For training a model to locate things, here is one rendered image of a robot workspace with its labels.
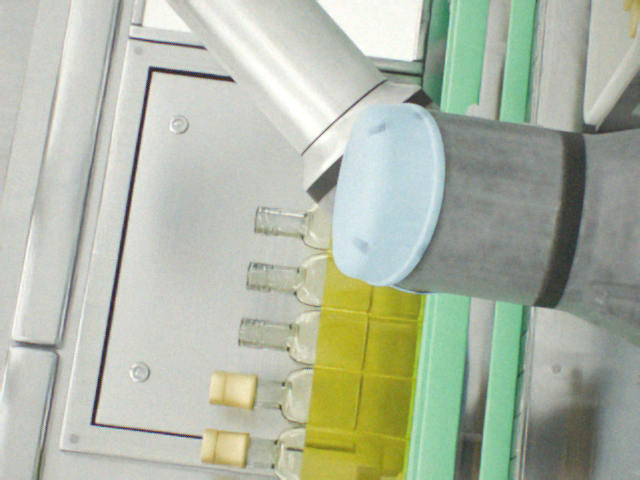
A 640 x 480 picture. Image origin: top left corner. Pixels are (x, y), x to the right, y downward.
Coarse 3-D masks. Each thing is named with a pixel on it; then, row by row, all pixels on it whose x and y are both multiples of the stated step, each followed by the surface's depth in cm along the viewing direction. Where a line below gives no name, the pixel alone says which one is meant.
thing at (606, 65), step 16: (592, 0) 141; (608, 0) 140; (592, 16) 140; (608, 16) 139; (624, 16) 139; (592, 32) 139; (608, 32) 139; (624, 32) 139; (592, 48) 139; (608, 48) 139; (624, 48) 138; (592, 64) 138; (608, 64) 138; (624, 64) 121; (592, 80) 138; (608, 80) 138; (624, 80) 124; (592, 96) 137; (608, 96) 128; (592, 112) 133
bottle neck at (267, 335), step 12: (240, 324) 142; (252, 324) 142; (264, 324) 142; (276, 324) 142; (288, 324) 142; (240, 336) 141; (252, 336) 141; (264, 336) 141; (276, 336) 141; (252, 348) 143; (264, 348) 142; (276, 348) 142
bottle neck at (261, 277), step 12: (252, 264) 144; (264, 264) 144; (276, 264) 144; (252, 276) 143; (264, 276) 143; (276, 276) 143; (288, 276) 143; (252, 288) 144; (264, 288) 144; (276, 288) 144; (288, 288) 144
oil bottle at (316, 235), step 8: (312, 208) 144; (304, 216) 145; (312, 216) 144; (320, 216) 144; (304, 224) 145; (312, 224) 144; (320, 224) 143; (328, 224) 143; (304, 232) 145; (312, 232) 143; (320, 232) 143; (328, 232) 143; (304, 240) 145; (312, 240) 143; (320, 240) 143; (328, 240) 143; (312, 248) 144; (320, 248) 143; (328, 248) 143
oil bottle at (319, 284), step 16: (320, 256) 143; (304, 272) 143; (320, 272) 142; (336, 272) 142; (304, 288) 142; (320, 288) 142; (336, 288) 142; (352, 288) 142; (368, 288) 142; (384, 288) 142; (304, 304) 143; (320, 304) 142; (336, 304) 142; (352, 304) 141; (368, 304) 142; (384, 304) 142; (400, 304) 142; (416, 304) 142; (416, 320) 142
